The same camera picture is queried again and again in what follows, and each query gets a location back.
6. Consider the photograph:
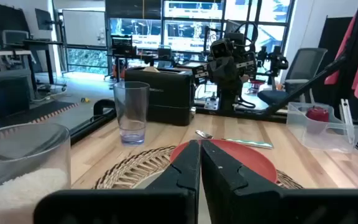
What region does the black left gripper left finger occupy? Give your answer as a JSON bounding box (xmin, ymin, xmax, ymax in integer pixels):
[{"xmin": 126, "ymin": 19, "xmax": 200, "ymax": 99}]
[{"xmin": 33, "ymin": 139, "xmax": 201, "ymax": 224}]

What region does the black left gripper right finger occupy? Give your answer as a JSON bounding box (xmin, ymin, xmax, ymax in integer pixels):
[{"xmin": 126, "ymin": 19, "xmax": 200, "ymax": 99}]
[{"xmin": 201, "ymin": 139, "xmax": 358, "ymax": 224}]

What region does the red-orange plate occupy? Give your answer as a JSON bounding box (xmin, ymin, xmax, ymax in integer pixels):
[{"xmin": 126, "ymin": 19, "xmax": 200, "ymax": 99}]
[{"xmin": 169, "ymin": 139, "xmax": 278, "ymax": 184}]

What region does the round woven straw placemat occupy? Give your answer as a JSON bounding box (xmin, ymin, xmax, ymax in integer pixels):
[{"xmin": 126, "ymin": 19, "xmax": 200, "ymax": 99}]
[{"xmin": 93, "ymin": 144, "xmax": 304, "ymax": 190}]

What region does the black toaster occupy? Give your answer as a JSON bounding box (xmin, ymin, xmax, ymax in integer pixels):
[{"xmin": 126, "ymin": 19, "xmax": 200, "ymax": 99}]
[{"xmin": 124, "ymin": 67, "xmax": 196, "ymax": 127}]

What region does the grey office chair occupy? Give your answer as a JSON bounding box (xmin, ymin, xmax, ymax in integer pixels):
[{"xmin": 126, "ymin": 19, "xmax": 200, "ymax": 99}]
[{"xmin": 257, "ymin": 47, "xmax": 328, "ymax": 106}]

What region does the empty clear glass, blue base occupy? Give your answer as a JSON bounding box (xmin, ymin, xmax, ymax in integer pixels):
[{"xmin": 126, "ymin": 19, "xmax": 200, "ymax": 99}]
[{"xmin": 112, "ymin": 81, "xmax": 150, "ymax": 147}]

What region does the red apple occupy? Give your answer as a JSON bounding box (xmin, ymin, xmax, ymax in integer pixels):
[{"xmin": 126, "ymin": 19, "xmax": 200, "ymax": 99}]
[{"xmin": 305, "ymin": 105, "xmax": 330, "ymax": 123}]

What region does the clear plastic bin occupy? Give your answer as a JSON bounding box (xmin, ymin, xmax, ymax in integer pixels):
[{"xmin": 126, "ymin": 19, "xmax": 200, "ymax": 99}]
[{"xmin": 286, "ymin": 101, "xmax": 358, "ymax": 154}]

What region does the whiteboard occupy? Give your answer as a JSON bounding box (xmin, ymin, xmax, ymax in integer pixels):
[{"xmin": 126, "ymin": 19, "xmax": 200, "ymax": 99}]
[{"xmin": 62, "ymin": 9, "xmax": 107, "ymax": 47}]

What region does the clear glass with white grains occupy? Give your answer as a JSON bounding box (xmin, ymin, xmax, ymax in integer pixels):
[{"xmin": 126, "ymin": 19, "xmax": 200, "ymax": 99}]
[{"xmin": 0, "ymin": 123, "xmax": 71, "ymax": 224}]

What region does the black mat with hazard stripes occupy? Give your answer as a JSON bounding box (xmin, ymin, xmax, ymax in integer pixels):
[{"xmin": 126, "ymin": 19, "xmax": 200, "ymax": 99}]
[{"xmin": 0, "ymin": 101, "xmax": 79, "ymax": 134}]

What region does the black desk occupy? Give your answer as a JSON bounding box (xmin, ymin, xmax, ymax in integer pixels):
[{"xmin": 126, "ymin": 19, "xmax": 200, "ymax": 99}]
[{"xmin": 22, "ymin": 39, "xmax": 65, "ymax": 85}]

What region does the black monitor on stand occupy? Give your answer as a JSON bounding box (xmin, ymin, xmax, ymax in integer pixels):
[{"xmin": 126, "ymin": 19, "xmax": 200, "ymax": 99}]
[{"xmin": 35, "ymin": 8, "xmax": 55, "ymax": 31}]

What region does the cardboard cereal box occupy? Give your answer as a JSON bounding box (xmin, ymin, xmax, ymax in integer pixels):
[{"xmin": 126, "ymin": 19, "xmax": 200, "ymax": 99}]
[{"xmin": 0, "ymin": 70, "xmax": 32, "ymax": 118}]

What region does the silver metal rail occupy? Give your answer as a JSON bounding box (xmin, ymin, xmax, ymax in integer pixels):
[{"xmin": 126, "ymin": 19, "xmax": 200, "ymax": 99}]
[{"xmin": 339, "ymin": 98, "xmax": 356, "ymax": 144}]

